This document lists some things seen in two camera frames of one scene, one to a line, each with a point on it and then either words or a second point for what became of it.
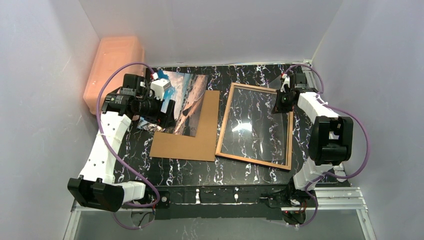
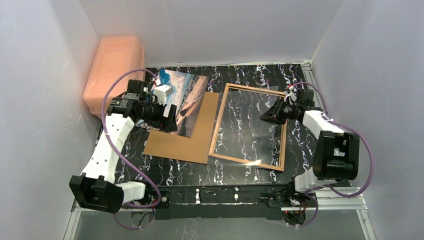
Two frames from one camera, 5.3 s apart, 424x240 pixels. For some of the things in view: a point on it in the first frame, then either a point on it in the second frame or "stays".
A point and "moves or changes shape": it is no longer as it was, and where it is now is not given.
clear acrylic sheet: (252, 131) moves or changes shape
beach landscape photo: (187, 91) stays
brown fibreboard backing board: (203, 146) stays
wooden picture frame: (219, 148) to (219, 121)
